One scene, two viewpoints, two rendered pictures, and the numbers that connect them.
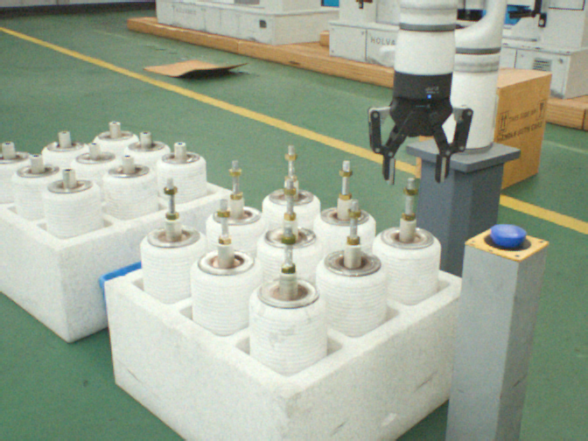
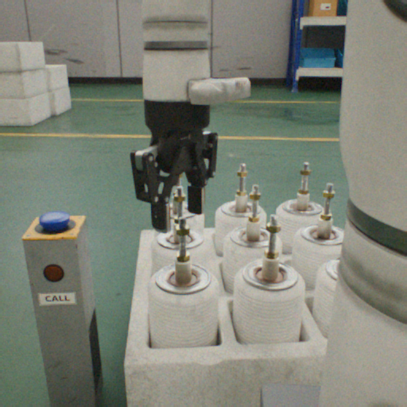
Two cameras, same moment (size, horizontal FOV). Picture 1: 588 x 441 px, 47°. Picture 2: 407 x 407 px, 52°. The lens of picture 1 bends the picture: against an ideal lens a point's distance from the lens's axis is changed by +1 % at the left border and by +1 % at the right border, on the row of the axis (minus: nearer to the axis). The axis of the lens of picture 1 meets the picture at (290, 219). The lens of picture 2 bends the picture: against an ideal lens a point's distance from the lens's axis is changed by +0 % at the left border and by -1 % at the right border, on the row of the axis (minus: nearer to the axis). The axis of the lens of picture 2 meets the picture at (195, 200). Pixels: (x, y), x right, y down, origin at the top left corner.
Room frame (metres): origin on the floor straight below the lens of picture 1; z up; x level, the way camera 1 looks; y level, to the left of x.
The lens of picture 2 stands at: (1.21, -0.52, 0.55)
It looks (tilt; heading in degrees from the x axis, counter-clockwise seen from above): 21 degrees down; 130
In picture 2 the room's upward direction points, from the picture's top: straight up
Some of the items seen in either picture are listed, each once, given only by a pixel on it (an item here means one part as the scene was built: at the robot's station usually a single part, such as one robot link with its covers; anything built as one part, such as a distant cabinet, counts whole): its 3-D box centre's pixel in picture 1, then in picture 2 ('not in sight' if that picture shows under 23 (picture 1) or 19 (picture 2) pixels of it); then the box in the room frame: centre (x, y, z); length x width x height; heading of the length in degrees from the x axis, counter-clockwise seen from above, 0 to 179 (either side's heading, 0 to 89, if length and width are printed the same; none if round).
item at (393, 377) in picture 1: (290, 334); (248, 319); (0.89, 0.00, 0.09); 0.39 x 0.39 x 0.18; 44
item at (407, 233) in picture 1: (407, 230); (183, 270); (0.89, -0.17, 0.26); 0.02 x 0.02 x 0.03
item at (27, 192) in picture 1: (45, 217); not in sight; (1.20, 0.47, 0.16); 0.10 x 0.10 x 0.18
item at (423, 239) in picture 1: (407, 238); (183, 278); (0.89, -0.17, 0.25); 0.08 x 0.08 x 0.01
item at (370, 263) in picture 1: (352, 263); (180, 238); (0.80, -0.08, 0.25); 0.08 x 0.08 x 0.01
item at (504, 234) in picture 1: (507, 237); (55, 222); (0.73, -0.26, 0.32); 0.04 x 0.04 x 0.02
